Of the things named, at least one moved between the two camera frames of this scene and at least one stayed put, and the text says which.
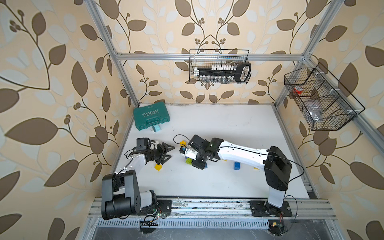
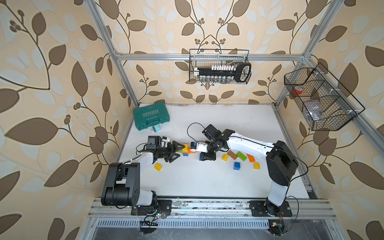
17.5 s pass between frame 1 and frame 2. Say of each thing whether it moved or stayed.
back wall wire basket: stayed
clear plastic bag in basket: stayed
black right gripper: moved
